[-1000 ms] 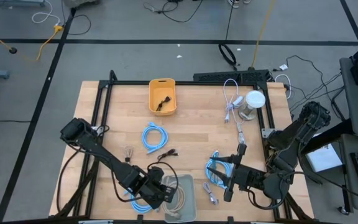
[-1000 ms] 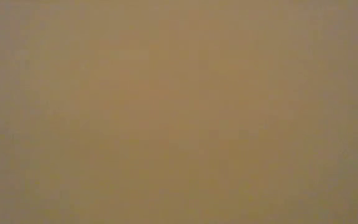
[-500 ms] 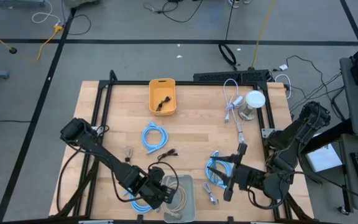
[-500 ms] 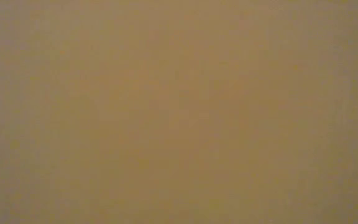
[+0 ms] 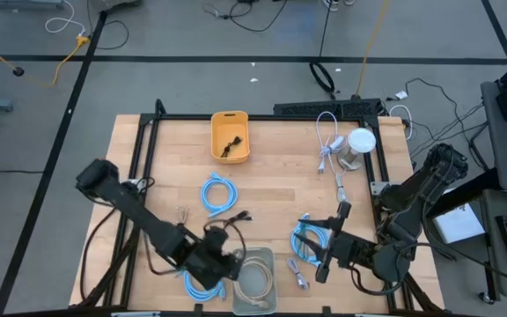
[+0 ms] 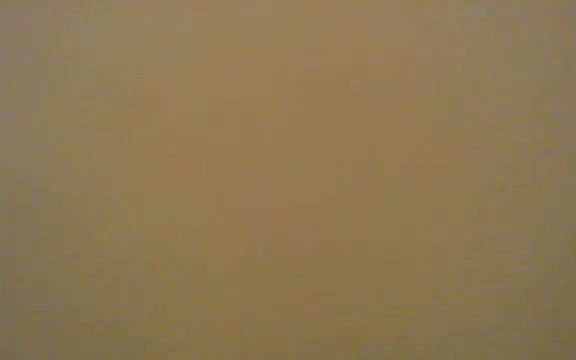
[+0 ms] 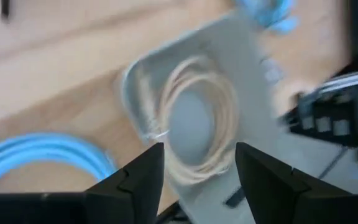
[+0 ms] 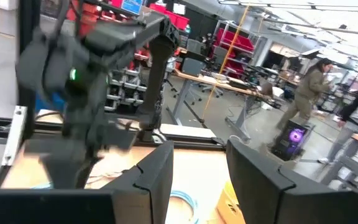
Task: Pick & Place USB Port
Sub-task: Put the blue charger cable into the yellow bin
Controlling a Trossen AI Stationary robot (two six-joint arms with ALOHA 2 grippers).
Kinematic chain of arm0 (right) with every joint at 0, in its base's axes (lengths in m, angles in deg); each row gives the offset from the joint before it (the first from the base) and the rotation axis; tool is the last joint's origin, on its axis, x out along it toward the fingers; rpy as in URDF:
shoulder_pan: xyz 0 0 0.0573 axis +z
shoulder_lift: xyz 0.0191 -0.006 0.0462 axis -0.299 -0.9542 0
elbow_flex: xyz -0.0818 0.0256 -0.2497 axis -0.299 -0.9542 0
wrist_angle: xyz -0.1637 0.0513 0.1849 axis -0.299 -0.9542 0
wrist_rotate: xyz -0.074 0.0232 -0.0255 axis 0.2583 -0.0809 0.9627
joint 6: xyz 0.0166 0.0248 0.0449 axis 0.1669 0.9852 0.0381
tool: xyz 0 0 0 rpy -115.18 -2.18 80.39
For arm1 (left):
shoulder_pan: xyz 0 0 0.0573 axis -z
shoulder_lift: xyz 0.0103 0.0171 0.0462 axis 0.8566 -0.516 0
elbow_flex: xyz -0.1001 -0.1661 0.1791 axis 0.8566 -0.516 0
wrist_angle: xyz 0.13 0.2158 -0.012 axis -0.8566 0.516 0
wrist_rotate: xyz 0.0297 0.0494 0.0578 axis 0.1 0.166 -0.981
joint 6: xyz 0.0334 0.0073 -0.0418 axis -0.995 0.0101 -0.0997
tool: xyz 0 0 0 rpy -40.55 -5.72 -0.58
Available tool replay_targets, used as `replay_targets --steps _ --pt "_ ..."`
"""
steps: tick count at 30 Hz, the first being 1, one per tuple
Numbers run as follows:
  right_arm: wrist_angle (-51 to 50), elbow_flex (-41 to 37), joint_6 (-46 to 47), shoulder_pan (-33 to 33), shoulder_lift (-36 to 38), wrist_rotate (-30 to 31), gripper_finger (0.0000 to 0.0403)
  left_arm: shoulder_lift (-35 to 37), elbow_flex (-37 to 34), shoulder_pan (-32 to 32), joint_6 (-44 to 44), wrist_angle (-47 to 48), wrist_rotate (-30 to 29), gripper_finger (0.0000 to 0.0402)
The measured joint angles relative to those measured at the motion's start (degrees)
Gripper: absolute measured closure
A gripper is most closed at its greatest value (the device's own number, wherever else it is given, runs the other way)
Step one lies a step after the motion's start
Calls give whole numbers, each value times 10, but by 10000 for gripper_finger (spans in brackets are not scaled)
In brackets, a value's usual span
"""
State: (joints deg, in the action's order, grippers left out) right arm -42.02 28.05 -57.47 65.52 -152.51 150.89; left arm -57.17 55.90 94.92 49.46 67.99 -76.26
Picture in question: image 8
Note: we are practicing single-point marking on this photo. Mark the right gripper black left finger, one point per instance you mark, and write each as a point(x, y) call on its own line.
point(148, 186)

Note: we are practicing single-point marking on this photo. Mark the wooden desk grey legs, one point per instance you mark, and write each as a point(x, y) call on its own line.
point(210, 81)

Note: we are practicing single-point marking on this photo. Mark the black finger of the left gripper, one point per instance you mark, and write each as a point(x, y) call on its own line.
point(87, 171)
point(61, 171)

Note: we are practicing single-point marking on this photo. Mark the black computer tower purple light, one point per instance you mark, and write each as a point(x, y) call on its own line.
point(292, 140)

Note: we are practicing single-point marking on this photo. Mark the yellow plastic basket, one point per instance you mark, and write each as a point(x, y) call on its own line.
point(228, 205)

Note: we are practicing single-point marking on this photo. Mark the row of red bins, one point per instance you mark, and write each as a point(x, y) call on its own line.
point(174, 17)

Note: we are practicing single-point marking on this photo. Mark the metal shelf with red bins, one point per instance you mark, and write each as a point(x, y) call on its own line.
point(238, 40)

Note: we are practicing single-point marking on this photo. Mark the blue sign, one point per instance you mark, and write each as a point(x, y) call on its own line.
point(132, 6)

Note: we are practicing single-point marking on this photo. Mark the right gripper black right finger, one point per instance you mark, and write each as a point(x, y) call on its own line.
point(259, 193)

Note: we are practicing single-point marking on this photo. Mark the rack of grey bins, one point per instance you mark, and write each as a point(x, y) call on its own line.
point(126, 90)

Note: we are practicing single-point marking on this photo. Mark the white metal bracket plate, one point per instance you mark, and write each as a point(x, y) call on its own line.
point(14, 133)

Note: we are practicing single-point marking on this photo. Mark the grey office chair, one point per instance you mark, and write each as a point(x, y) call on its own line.
point(219, 54)

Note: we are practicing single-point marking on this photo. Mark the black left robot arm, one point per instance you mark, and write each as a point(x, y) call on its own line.
point(155, 77)

